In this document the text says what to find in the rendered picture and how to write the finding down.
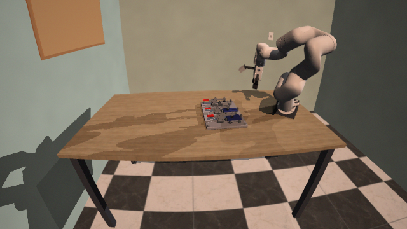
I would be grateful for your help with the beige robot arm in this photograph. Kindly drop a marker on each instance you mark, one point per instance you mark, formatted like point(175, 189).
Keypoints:
point(290, 85)

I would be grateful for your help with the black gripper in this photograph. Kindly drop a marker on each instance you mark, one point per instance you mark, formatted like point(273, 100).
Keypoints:
point(257, 75)

